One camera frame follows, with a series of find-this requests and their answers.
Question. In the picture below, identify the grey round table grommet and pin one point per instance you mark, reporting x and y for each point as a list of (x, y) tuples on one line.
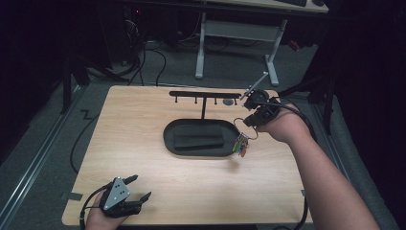
[(228, 102)]

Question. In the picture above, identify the black key stand with tray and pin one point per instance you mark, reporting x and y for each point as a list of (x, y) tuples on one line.
[(204, 95)]

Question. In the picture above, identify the black metal stand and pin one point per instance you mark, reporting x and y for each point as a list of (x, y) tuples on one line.
[(327, 96), (67, 83)]

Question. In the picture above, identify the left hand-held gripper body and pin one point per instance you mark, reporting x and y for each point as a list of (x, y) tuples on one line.
[(118, 193)]

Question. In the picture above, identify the person's left hand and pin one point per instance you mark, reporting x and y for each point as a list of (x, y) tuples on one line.
[(100, 220)]

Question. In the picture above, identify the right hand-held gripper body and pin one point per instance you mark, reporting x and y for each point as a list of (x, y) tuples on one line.
[(266, 110)]

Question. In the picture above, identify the desk with white metal frame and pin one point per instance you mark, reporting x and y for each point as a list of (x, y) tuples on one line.
[(237, 31)]

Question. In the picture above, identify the small red object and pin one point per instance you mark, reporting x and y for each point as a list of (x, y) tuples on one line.
[(294, 45)]

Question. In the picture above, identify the grey metal floor rail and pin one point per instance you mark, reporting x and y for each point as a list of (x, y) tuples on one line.
[(360, 204), (35, 159)]

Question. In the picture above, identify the black computer mouse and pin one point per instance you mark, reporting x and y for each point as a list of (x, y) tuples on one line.
[(318, 2)]

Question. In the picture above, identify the black wallet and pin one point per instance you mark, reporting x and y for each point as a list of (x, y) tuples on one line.
[(198, 137)]

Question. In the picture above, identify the person's right hand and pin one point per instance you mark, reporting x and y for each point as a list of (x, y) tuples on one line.
[(285, 127)]

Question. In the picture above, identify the black keyboard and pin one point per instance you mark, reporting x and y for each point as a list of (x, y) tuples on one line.
[(292, 2)]

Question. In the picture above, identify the key bunch with colourful tags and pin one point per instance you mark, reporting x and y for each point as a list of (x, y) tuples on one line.
[(241, 147)]

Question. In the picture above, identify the dark computer tower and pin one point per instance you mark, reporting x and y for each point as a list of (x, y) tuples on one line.
[(132, 28)]

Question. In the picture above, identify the grey tape piece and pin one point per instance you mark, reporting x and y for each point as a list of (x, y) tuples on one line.
[(72, 196)]

